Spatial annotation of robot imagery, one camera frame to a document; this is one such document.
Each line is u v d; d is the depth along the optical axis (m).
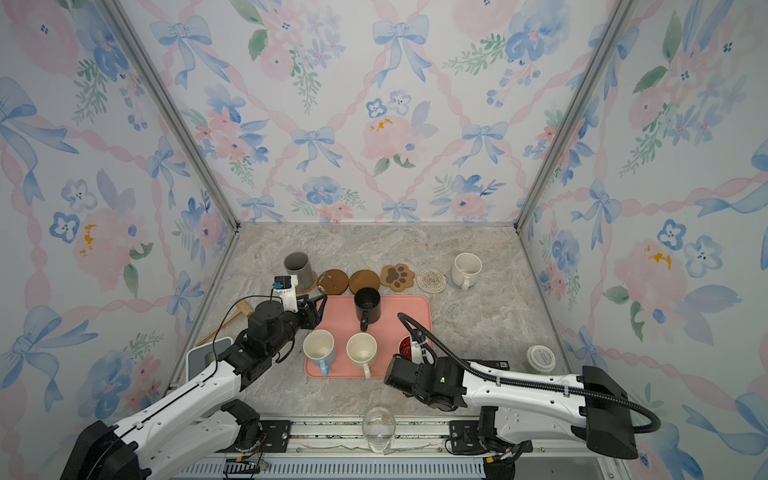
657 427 0.42
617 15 0.69
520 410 0.46
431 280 1.03
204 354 0.82
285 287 0.69
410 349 0.70
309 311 0.71
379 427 0.76
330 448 0.73
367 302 0.93
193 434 0.57
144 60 0.76
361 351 0.86
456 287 1.00
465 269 1.01
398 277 1.04
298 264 0.95
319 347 0.83
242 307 0.95
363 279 1.04
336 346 0.79
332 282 1.03
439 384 0.52
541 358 0.80
